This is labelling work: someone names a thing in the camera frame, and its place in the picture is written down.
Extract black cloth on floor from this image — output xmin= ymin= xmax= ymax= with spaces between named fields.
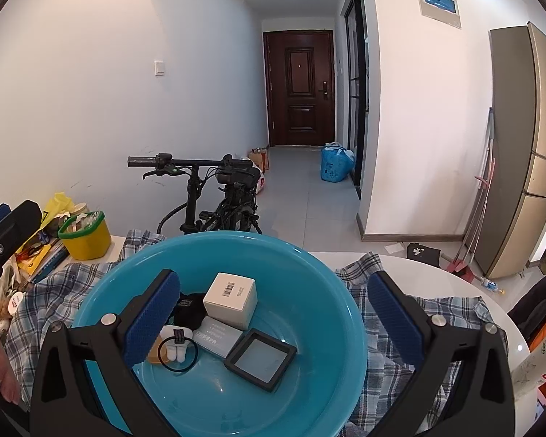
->
xmin=406 ymin=242 xmax=441 ymax=262

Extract brown paper bag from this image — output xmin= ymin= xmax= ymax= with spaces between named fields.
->
xmin=248 ymin=147 xmax=270 ymax=174

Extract black jacket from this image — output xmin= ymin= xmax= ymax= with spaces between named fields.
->
xmin=507 ymin=266 xmax=546 ymax=342

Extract brown entrance door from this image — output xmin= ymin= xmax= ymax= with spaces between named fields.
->
xmin=262 ymin=29 xmax=335 ymax=147

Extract white socks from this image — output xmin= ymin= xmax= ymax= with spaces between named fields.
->
xmin=158 ymin=325 xmax=194 ymax=362

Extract clear plastic bag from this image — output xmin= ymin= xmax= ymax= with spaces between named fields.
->
xmin=0 ymin=259 xmax=28 ymax=328

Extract black square frame case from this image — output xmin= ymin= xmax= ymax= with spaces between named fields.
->
xmin=223 ymin=328 xmax=298 ymax=393

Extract black framed glass door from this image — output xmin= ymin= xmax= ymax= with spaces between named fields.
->
xmin=344 ymin=0 xmax=369 ymax=187

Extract blue plastic bag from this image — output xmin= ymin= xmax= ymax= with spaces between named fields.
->
xmin=321 ymin=142 xmax=356 ymax=184

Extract black hair scrunchie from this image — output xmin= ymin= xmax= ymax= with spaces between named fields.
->
xmin=172 ymin=288 xmax=210 ymax=331

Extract mop poles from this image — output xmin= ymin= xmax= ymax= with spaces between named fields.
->
xmin=441 ymin=107 xmax=499 ymax=283

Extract cream floral cylinder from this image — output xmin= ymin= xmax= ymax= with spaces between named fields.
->
xmin=510 ymin=323 xmax=546 ymax=403

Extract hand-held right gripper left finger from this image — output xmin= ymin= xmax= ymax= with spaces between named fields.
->
xmin=29 ymin=269 xmax=182 ymax=437

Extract black hair tie ring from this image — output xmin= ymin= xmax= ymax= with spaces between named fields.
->
xmin=158 ymin=328 xmax=198 ymax=371

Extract blue plastic basin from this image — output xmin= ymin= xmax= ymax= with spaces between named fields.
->
xmin=71 ymin=231 xmax=369 ymax=437

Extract person's left hand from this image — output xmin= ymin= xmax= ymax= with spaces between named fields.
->
xmin=0 ymin=316 xmax=23 ymax=406

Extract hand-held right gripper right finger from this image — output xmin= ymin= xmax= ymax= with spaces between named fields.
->
xmin=368 ymin=271 xmax=516 ymax=437

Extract stack of books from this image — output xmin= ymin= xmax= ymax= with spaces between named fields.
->
xmin=25 ymin=237 xmax=71 ymax=285

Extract gold refrigerator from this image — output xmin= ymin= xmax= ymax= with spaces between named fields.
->
xmin=473 ymin=21 xmax=546 ymax=279

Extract beige cube box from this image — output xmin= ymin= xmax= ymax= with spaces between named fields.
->
xmin=202 ymin=272 xmax=259 ymax=331

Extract yellow plastic bag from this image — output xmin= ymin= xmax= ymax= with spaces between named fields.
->
xmin=41 ymin=191 xmax=74 ymax=231

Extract blue plaid cloth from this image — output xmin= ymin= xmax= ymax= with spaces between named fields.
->
xmin=4 ymin=228 xmax=510 ymax=437

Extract black bicycle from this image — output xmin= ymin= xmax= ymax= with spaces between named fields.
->
xmin=127 ymin=152 xmax=264 ymax=236

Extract white round desktop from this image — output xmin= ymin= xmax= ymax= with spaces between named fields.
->
xmin=109 ymin=234 xmax=531 ymax=437

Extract yellow bucket with green rim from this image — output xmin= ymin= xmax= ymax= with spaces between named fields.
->
xmin=58 ymin=210 xmax=112 ymax=260

